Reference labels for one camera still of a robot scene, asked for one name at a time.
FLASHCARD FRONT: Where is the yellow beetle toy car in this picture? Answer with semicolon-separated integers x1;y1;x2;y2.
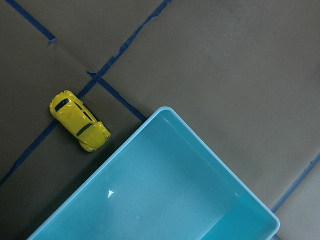
49;90;111;152

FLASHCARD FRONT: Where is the light blue plastic bin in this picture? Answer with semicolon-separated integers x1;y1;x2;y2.
30;107;280;240

